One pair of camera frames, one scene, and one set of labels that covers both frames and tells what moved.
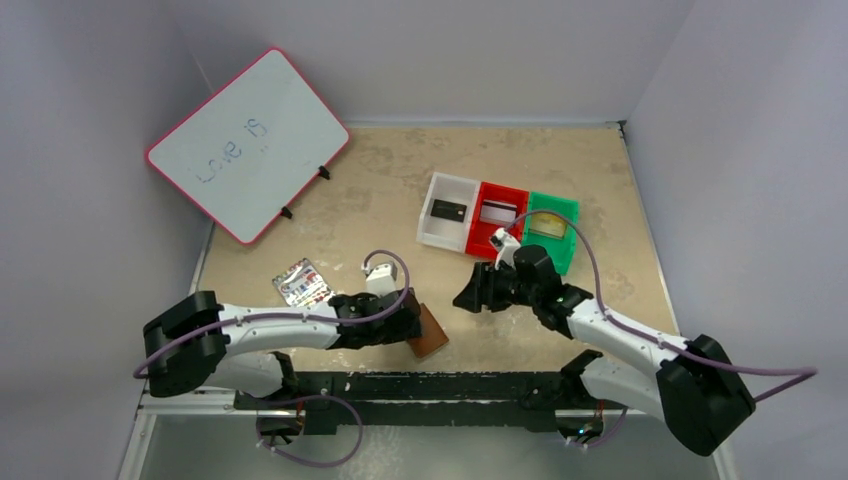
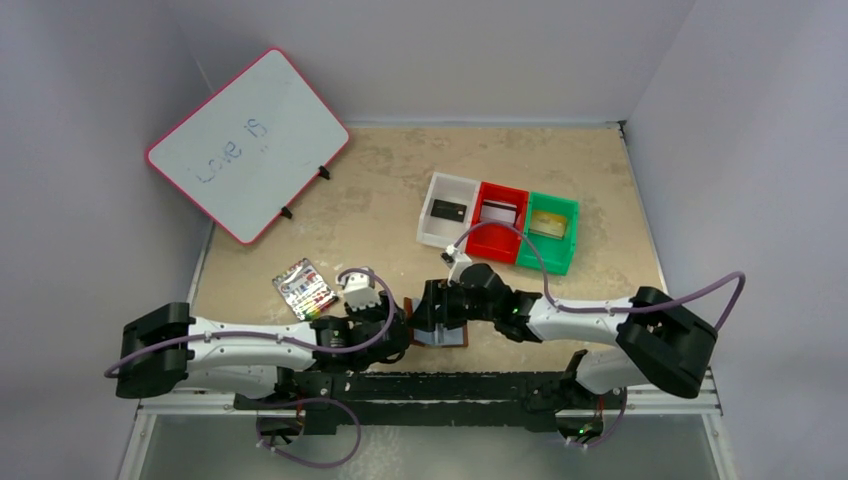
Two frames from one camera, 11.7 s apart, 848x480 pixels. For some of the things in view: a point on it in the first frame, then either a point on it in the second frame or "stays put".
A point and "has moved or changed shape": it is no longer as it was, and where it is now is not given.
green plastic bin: (555, 234) stays put
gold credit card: (547, 223) stays put
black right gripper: (486, 289) -> (431, 312)
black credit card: (449, 210) stays put
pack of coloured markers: (302, 285) stays put
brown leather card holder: (432, 336) has moved or changed shape
